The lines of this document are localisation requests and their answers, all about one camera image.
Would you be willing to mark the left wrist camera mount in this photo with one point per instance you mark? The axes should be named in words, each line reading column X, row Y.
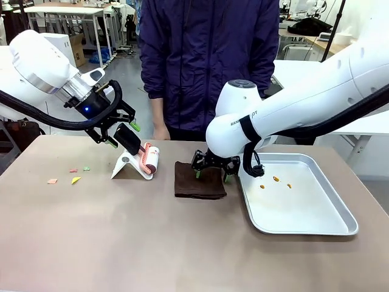
column 102, row 87

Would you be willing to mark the wooden background table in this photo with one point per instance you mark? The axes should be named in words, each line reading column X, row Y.
column 334, row 48

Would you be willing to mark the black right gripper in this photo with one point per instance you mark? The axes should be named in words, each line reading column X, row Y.
column 218, row 161

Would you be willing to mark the blue plastic bags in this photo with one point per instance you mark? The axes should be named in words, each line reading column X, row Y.
column 100, row 55

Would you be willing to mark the white folded stand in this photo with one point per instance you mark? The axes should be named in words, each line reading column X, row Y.
column 126, row 162

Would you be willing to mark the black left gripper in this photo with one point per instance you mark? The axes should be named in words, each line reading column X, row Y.
column 95, row 106

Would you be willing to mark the dark bag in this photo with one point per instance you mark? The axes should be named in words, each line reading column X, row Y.
column 24, row 130

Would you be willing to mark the brown cloth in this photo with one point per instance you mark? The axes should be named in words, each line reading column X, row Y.
column 197, row 187

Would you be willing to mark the white paper roll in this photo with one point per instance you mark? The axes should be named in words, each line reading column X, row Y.
column 343, row 36

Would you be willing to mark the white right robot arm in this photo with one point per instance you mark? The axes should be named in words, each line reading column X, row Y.
column 304, row 103

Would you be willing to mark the white background table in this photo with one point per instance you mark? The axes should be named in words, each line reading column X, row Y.
column 67, row 10

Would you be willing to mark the person's right hand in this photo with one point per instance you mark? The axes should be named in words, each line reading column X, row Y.
column 161, row 131

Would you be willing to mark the yellow paper scrap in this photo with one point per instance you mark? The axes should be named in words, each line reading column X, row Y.
column 76, row 180

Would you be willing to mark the person in purple jacket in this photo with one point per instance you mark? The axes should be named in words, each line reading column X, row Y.
column 206, row 61

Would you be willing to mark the person's right forearm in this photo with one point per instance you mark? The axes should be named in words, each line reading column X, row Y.
column 158, row 111

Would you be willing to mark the silver metal tray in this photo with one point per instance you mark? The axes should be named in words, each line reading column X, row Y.
column 298, row 207

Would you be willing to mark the white machine cabinet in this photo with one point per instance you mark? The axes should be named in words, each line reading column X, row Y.
column 59, row 42

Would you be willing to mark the black tripod device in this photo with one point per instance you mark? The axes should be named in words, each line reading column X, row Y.
column 130, row 27

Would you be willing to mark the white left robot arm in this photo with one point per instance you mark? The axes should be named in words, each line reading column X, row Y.
column 39, row 67

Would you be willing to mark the black stand pole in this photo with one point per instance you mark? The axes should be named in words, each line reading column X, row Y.
column 332, row 33

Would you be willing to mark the cardboard box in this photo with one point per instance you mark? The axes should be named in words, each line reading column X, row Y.
column 77, row 50

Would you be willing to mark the black bag on table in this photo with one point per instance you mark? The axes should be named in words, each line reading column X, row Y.
column 310, row 26

